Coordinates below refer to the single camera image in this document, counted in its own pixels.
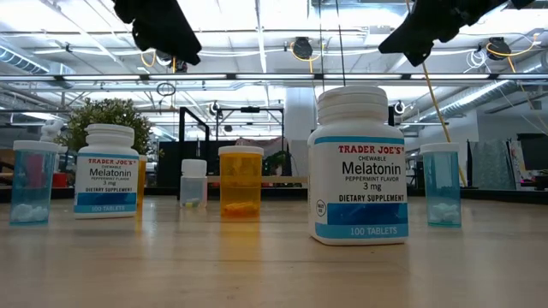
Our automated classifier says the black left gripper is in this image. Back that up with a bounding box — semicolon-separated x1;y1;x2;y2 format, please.
111;0;203;67

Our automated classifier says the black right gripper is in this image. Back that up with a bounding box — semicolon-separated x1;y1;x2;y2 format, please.
377;0;509;68

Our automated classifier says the large orange pill vial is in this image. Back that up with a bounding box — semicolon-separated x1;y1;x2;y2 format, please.
136;154;149;210
217;145;265;218

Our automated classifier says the blue pill vial white cap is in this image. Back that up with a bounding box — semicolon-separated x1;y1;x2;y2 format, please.
419;142;462;228
9;139;60;227

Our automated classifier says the small clear pill bottle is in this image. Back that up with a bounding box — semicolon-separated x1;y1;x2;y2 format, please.
179;158;209;210

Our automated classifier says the long ceiling light strip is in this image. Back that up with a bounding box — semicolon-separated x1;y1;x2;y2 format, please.
0;73;548;82

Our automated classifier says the green artificial potted plant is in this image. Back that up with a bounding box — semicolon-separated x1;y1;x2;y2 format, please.
55;97;153;157

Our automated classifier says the grey patterned cloth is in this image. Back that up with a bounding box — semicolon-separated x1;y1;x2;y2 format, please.
469;139;517;191

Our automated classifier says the white melatonin supplement bottle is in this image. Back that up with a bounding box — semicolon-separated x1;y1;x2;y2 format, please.
307;85;410;246
73;123;140;220

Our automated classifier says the white background object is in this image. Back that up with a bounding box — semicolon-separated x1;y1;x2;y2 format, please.
40;118;65;145

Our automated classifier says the black background monitor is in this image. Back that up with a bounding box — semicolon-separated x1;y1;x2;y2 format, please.
516;133;548;172

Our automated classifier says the small background green plant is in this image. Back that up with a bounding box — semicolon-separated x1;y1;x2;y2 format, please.
263;150;289;176

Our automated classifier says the yellow hanging cable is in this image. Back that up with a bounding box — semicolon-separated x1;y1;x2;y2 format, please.
420;62;468;188

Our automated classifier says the thin black hanging cable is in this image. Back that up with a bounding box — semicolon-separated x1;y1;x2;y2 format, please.
317;0;324;93

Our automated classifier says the black background station frame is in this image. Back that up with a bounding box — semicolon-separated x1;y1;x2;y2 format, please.
216;106;286;145

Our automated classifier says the wooden shelf with black frame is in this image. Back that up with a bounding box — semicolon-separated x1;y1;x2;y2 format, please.
177;105;396;201

